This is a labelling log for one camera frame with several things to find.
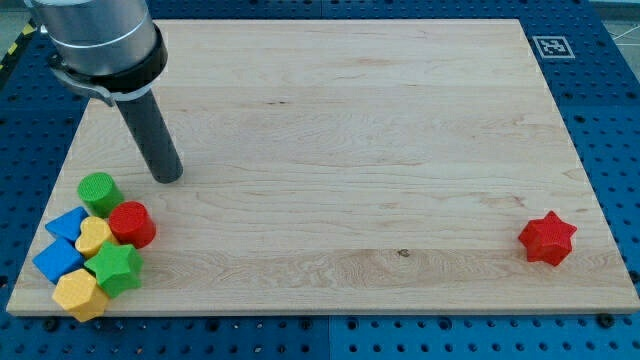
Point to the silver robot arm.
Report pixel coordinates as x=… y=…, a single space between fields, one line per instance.
x=109 y=50

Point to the green star block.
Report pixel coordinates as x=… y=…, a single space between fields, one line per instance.
x=116 y=268

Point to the red star block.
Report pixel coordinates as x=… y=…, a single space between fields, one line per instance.
x=548 y=239

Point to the light wooden board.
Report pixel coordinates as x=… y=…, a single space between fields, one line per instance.
x=354 y=167

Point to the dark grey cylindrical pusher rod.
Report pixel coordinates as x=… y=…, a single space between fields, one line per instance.
x=148 y=129

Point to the red cylinder block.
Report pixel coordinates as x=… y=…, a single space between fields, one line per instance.
x=131 y=223

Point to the green cylinder block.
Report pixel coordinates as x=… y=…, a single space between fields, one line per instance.
x=99 y=192

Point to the yellow heart block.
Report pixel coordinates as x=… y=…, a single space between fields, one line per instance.
x=94 y=232

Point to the blue triangle block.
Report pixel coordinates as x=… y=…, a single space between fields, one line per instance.
x=68 y=225

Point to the white fiducial marker tag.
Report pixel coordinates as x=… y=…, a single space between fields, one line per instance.
x=553 y=47

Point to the yellow hexagon block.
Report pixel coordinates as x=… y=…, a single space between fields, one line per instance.
x=80 y=296

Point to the blue cube block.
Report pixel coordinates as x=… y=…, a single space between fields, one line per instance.
x=58 y=259

